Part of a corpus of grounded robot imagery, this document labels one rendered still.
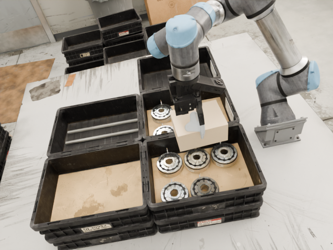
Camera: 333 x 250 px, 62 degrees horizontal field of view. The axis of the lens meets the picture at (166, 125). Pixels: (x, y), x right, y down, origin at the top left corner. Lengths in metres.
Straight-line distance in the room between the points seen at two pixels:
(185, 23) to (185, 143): 0.37
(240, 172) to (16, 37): 3.73
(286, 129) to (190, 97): 0.63
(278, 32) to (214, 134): 0.48
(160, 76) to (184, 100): 0.81
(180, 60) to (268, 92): 0.67
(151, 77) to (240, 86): 0.51
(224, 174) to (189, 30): 0.62
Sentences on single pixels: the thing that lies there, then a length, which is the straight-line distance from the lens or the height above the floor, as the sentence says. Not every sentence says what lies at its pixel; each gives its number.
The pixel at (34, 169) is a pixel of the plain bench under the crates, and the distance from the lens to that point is 1.56.
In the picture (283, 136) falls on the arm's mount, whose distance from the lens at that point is 1.35.
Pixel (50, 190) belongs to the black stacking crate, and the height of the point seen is 0.87.
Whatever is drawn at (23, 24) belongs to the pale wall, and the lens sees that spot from 4.25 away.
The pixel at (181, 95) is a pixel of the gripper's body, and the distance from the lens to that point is 0.79.
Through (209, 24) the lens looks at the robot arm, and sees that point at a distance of 0.79.
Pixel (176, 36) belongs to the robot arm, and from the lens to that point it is 0.68.
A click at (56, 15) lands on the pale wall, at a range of 4.15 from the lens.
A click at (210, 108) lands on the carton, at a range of 0.92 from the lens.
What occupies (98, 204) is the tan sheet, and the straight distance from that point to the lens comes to 1.13.
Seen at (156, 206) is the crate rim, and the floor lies 0.93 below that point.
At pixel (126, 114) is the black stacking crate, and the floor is 0.83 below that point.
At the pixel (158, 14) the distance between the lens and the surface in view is 3.87.
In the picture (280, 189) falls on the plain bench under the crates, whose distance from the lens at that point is 1.25.
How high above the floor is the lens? 1.76
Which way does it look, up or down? 46 degrees down
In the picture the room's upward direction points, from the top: 12 degrees counter-clockwise
